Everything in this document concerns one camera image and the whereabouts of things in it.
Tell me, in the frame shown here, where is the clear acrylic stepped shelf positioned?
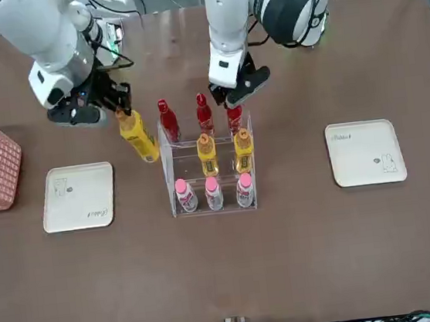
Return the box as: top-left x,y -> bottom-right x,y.
155,108 -> 262,220

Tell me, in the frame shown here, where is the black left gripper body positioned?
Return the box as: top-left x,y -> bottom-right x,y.
222,48 -> 274,109

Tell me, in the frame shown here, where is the red cola bottle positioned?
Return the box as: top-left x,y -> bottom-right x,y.
193,91 -> 216,137
156,97 -> 182,144
225,103 -> 247,135

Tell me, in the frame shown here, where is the white bottle pink cap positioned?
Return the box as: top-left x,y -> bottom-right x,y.
202,175 -> 226,212
173,176 -> 201,215
233,171 -> 257,210

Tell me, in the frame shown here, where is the cream rabbit print tray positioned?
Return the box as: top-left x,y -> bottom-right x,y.
323,116 -> 409,191
36,161 -> 120,235

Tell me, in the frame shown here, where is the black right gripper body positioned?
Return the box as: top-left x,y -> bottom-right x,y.
72,66 -> 123,114

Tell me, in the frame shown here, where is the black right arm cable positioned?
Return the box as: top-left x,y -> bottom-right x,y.
80,7 -> 136,73

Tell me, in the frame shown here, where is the yellow pear drink bottle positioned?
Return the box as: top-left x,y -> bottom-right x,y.
115,105 -> 161,167
231,126 -> 258,173
194,131 -> 222,179

